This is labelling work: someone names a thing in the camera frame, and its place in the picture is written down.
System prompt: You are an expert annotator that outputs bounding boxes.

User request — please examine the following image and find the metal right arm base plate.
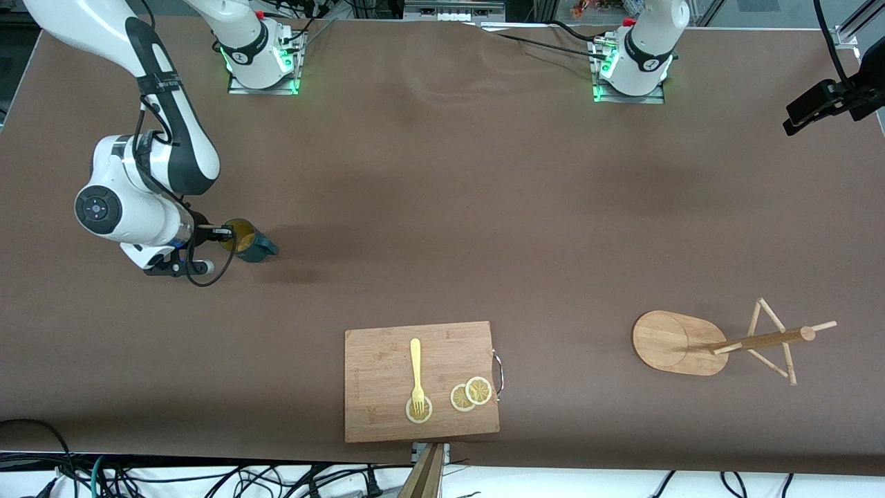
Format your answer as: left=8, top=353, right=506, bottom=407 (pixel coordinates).
left=227, top=31, right=304, bottom=96

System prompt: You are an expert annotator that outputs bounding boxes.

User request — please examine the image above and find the bamboo cutting board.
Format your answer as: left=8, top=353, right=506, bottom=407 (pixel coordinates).
left=344, top=320, right=505, bottom=444

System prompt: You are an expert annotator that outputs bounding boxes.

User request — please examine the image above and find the aluminium frame profile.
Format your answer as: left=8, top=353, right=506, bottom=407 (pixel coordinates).
left=833, top=0, right=885, bottom=50

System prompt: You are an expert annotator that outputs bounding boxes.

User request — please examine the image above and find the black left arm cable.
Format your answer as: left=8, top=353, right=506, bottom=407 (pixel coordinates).
left=812, top=0, right=864, bottom=94

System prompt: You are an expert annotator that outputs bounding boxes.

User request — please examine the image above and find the wooden cup rack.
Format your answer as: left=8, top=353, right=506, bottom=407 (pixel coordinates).
left=631, top=297, right=839, bottom=387

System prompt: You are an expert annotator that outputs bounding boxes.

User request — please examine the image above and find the wooden camera post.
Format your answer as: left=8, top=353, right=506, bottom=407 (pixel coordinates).
left=398, top=443, right=450, bottom=498

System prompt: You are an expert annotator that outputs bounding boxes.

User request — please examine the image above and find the black floor cable loop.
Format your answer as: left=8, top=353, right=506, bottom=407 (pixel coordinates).
left=0, top=418, right=78, bottom=498

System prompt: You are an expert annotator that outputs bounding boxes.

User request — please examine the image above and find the teal floor cable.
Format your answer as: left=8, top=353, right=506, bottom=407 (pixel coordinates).
left=88, top=454, right=115, bottom=498

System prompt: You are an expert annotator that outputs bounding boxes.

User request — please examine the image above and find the black cable on table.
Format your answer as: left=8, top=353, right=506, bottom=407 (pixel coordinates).
left=477, top=21, right=611, bottom=62

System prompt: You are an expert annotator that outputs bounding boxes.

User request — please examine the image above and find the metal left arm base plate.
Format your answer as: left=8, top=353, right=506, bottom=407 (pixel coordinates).
left=590, top=38, right=667, bottom=105

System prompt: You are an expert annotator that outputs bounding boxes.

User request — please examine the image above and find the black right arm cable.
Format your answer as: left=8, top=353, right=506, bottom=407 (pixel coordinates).
left=137, top=93, right=238, bottom=288

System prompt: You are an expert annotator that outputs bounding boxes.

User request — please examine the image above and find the grey power strip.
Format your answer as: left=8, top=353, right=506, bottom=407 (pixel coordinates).
left=404, top=0, right=507, bottom=22

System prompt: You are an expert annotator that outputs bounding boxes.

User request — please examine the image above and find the teal cup with yellow inside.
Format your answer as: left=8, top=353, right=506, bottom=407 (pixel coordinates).
left=225, top=219, right=279, bottom=264

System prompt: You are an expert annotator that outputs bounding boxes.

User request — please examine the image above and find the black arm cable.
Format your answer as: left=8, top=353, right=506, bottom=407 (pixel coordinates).
left=137, top=93, right=238, bottom=288
left=812, top=0, right=864, bottom=94

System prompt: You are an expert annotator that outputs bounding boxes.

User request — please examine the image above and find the yellow plastic fork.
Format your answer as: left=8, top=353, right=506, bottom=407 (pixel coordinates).
left=409, top=338, right=427, bottom=419

